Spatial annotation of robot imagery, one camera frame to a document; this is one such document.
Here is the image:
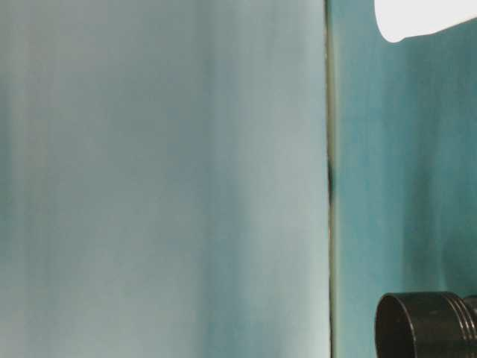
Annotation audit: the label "white paper cup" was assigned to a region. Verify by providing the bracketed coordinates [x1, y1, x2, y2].
[374, 0, 477, 43]

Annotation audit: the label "blue-green backdrop cloth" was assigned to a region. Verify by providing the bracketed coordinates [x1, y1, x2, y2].
[0, 0, 329, 358]

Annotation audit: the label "blue-green table cloth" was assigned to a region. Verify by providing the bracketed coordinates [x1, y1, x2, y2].
[329, 0, 477, 358]

